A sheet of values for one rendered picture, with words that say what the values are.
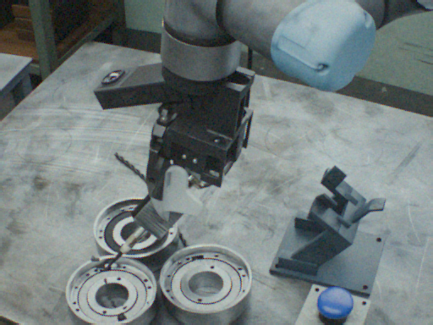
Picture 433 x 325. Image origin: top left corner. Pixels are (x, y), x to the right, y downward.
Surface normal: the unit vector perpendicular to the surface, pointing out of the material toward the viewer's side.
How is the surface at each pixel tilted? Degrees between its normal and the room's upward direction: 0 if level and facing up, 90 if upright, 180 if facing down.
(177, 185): 86
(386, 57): 90
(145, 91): 93
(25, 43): 1
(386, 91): 90
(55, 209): 0
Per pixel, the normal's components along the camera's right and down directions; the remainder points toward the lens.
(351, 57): 0.70, 0.55
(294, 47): -0.65, 0.33
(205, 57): 0.07, 0.69
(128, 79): -0.38, -0.78
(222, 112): -0.41, 0.60
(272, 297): -0.02, -0.76
